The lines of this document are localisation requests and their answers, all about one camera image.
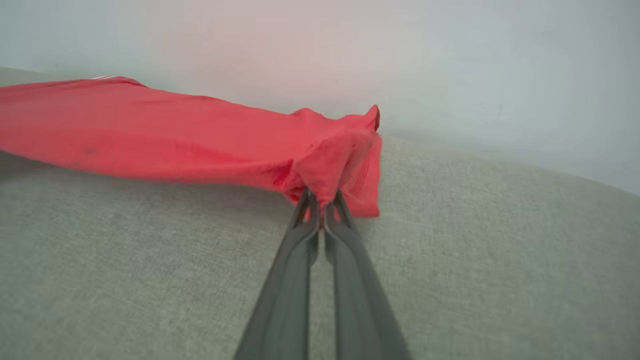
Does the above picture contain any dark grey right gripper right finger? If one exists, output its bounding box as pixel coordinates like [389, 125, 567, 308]
[322, 189, 413, 360]

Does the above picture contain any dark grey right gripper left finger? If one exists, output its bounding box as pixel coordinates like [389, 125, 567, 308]
[234, 189, 321, 360]

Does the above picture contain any red and white garment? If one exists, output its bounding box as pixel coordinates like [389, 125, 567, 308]
[0, 76, 383, 219]

